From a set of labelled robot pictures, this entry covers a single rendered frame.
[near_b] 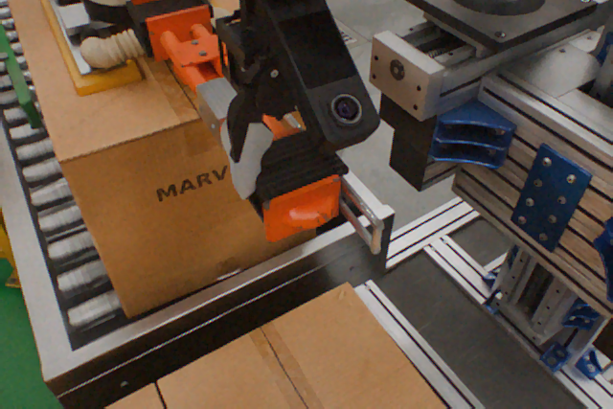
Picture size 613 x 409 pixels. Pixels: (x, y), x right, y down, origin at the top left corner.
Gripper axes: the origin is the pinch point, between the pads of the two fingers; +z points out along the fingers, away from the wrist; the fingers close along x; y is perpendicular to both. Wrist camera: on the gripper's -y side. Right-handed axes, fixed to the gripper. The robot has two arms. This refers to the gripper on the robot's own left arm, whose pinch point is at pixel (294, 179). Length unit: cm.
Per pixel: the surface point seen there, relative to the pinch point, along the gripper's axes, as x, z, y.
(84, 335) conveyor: 28, 60, 35
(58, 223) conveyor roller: 27, 54, 61
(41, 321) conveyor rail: 33, 49, 34
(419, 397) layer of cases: -19, 53, -7
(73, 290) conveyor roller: 28, 55, 43
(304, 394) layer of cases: -3, 54, 2
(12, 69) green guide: 26, 44, 113
